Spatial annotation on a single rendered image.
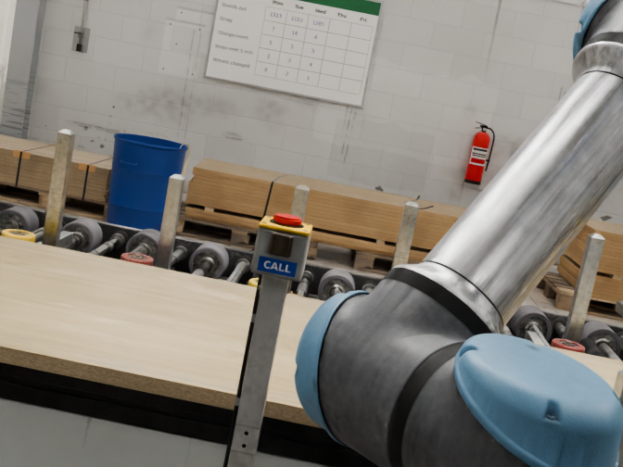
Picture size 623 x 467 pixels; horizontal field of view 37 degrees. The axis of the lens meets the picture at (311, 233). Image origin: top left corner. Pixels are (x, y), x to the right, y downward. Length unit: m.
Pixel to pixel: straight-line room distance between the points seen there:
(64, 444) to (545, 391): 1.16
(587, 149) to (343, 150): 7.61
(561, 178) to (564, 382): 0.21
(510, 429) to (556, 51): 8.02
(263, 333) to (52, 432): 0.50
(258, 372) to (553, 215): 0.64
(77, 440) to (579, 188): 1.08
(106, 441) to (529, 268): 1.02
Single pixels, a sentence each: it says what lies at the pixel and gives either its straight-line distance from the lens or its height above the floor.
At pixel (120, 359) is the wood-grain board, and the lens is 1.61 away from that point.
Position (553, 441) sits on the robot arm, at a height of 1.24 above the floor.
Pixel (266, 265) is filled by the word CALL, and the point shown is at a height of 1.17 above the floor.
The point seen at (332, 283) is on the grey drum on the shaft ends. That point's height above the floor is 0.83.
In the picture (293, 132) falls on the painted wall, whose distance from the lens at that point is 8.40.
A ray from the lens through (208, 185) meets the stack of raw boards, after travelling 7.17.
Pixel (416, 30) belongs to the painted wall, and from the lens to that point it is 8.40.
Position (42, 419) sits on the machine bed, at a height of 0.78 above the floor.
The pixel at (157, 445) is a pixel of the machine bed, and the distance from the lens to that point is 1.62.
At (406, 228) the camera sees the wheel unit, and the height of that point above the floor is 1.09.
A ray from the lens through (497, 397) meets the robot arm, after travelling 0.61.
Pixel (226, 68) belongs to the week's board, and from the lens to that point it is 8.41.
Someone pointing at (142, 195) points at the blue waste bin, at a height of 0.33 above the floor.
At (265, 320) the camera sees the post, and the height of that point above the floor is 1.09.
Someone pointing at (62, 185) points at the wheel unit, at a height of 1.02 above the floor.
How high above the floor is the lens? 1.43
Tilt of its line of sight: 10 degrees down
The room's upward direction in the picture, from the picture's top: 11 degrees clockwise
